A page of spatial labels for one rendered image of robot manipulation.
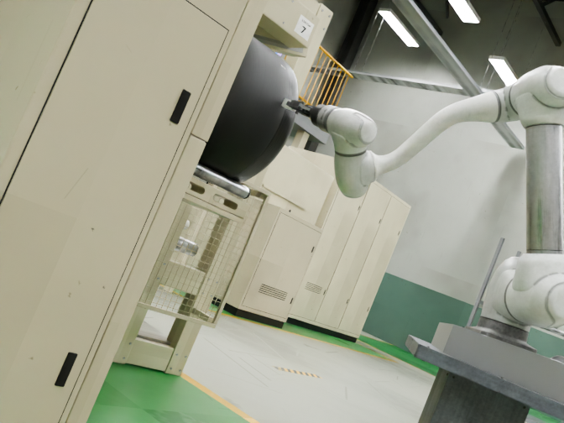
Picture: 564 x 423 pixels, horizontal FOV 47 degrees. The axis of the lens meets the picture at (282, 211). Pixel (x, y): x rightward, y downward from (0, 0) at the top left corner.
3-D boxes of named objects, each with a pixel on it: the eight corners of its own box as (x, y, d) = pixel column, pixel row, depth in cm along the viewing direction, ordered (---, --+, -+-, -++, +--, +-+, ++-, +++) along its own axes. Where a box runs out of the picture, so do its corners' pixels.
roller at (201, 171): (174, 164, 220) (180, 152, 220) (168, 162, 223) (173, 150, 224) (248, 200, 243) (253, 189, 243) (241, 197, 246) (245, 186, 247)
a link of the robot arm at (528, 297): (554, 325, 199) (596, 333, 177) (503, 324, 197) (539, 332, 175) (552, 77, 204) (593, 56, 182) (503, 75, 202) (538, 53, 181)
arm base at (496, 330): (509, 347, 220) (514, 331, 221) (538, 355, 198) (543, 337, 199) (458, 328, 220) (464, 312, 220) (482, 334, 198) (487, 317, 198)
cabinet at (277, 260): (235, 315, 686) (280, 207, 695) (201, 298, 722) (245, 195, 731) (284, 329, 755) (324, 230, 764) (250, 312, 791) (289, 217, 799)
